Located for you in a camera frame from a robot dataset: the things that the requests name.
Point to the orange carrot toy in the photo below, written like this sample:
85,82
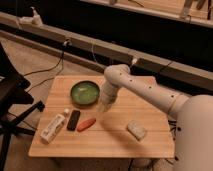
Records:
85,124

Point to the green ceramic bowl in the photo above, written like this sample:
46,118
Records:
85,93

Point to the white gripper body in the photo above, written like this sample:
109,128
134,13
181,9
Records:
105,102

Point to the long metal rail beam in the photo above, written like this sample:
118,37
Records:
49,39

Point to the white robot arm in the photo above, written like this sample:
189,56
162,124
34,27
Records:
194,141

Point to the white clamp on rail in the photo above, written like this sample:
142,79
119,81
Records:
34,20

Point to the wooden table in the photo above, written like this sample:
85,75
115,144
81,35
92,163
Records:
109,137

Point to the black rectangular remote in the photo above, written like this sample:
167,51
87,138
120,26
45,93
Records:
73,120

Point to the black office chair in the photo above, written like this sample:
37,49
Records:
12,91

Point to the white tube bottle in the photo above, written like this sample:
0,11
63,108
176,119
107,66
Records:
54,126

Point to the grey sponge block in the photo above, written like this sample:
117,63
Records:
136,130

